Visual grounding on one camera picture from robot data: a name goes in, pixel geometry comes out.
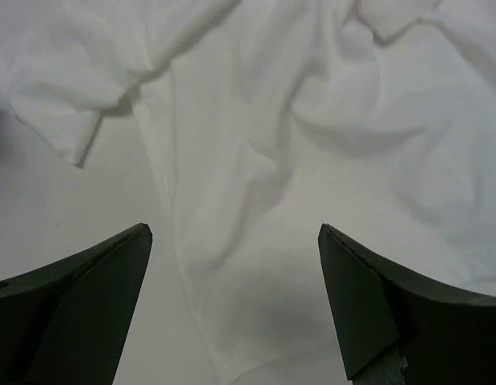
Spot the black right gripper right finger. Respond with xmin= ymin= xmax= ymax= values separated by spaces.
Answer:
xmin=318 ymin=225 xmax=496 ymax=384

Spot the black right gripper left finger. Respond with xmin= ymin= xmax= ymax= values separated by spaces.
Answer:
xmin=0 ymin=223 xmax=152 ymax=385

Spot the white t shirt red print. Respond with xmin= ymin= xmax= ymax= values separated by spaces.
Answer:
xmin=0 ymin=1 xmax=496 ymax=384

